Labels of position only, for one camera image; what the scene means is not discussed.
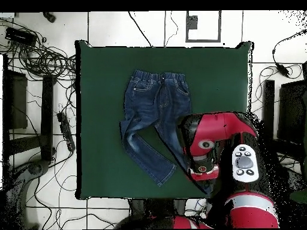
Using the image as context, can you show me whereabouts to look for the grey stand base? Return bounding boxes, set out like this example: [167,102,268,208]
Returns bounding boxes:
[4,159,52,229]

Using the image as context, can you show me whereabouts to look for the black cable with adapter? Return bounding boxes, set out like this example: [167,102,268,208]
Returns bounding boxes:
[272,29,307,78]

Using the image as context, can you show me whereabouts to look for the black electronics box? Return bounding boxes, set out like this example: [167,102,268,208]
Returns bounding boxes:
[5,26,38,47]

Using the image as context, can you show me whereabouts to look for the small dark square box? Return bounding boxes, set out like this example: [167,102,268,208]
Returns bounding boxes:
[188,15,199,30]

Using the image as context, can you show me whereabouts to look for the tangled black cables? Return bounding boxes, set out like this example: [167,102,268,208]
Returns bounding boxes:
[0,17,77,83]

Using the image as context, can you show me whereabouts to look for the grey square frame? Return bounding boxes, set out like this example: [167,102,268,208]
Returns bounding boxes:
[185,10,222,43]

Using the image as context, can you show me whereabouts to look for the dark green tablecloth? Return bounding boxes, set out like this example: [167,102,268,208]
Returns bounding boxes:
[74,40,255,201]

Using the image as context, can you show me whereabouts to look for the black power strip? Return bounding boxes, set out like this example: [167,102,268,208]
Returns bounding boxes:
[56,111,76,152]

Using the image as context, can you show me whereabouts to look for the black metal stand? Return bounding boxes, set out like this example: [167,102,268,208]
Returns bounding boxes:
[2,54,57,166]
[261,80,307,166]

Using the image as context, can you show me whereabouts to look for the blue denim jeans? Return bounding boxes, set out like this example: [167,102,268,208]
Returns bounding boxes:
[119,69,213,195]

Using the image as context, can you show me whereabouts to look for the person's shoe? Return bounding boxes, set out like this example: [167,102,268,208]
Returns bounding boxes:
[43,11,57,24]

